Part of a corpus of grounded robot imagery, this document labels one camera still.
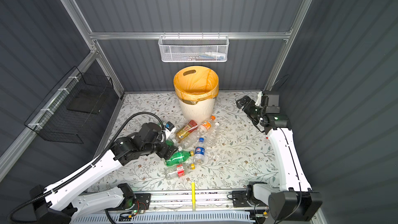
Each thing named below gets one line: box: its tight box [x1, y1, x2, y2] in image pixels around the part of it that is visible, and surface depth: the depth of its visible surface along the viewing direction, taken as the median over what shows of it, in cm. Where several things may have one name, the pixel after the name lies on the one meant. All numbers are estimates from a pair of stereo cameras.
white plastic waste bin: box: [177, 97, 216, 124], surface depth 93 cm
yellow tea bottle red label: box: [176, 119, 199, 140], surface depth 96 cm
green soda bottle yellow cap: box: [165, 150, 195, 167], surface depth 84 cm
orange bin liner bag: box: [173, 65, 220, 105], surface depth 98 cm
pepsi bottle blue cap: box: [193, 137, 206, 166], surface depth 86 cm
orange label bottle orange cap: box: [199, 115, 217, 134], surface depth 98 cm
